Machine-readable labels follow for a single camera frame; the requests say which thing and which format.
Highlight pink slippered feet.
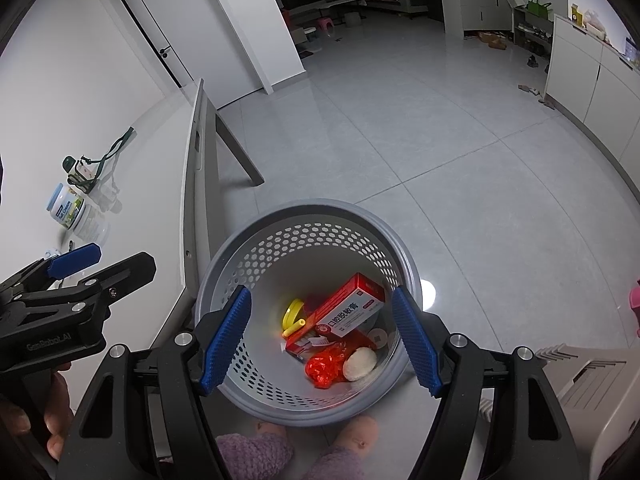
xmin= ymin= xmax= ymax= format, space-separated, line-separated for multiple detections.
xmin=215 ymin=432 xmax=295 ymax=480

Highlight purple fuzzy trouser leg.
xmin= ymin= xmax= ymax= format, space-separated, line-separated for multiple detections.
xmin=300 ymin=447 xmax=366 ymax=480

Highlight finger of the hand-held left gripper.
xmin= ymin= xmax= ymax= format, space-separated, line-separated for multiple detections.
xmin=0 ymin=242 xmax=103 ymax=296
xmin=15 ymin=252 xmax=157 ymax=311

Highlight yellow plastic lid ring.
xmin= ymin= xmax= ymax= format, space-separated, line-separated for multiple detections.
xmin=282 ymin=298 xmax=306 ymax=328

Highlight red and white medicine box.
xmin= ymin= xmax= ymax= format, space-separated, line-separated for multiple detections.
xmin=314 ymin=272 xmax=386 ymax=338

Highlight water bottle with green strap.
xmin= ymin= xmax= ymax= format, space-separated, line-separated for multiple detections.
xmin=62 ymin=126 xmax=136 ymax=193

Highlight grey perforated waste basket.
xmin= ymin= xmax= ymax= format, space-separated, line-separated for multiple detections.
xmin=194 ymin=202 xmax=423 ymax=428

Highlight person's left hand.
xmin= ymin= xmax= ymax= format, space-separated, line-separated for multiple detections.
xmin=0 ymin=371 xmax=76 ymax=461

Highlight shoe rack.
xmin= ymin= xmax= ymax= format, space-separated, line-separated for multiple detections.
xmin=511 ymin=5 xmax=556 ymax=56

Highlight clear plastic bag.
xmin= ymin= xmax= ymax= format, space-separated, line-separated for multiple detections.
xmin=582 ymin=10 xmax=608 ymax=41

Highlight white milk powder can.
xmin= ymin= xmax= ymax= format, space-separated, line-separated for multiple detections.
xmin=46 ymin=183 xmax=87 ymax=231

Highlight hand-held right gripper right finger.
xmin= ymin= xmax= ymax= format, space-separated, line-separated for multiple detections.
xmin=390 ymin=285 xmax=583 ymax=480

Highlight red plastic bag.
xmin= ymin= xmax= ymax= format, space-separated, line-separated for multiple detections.
xmin=305 ymin=340 xmax=373 ymax=390

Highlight copper red toothpaste box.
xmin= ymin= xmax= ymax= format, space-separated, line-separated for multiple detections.
xmin=284 ymin=317 xmax=346 ymax=363

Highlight white door with black frame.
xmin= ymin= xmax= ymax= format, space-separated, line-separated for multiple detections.
xmin=117 ymin=0 xmax=266 ymax=96

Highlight low coffee table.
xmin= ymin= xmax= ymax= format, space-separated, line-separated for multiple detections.
xmin=287 ymin=0 xmax=363 ymax=16

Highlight beige plastic chair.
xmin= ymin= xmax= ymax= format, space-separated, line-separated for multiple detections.
xmin=480 ymin=342 xmax=640 ymax=480

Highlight beige plush ball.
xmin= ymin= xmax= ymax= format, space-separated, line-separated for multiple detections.
xmin=344 ymin=347 xmax=378 ymax=382

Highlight white sideboard cabinet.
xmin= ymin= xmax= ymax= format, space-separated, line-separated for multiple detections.
xmin=542 ymin=14 xmax=640 ymax=161

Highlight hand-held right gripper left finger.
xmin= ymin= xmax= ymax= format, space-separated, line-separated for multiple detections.
xmin=56 ymin=285 xmax=252 ymax=480

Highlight pink plastic stool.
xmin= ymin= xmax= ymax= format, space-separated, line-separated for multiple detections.
xmin=629 ymin=280 xmax=640 ymax=336

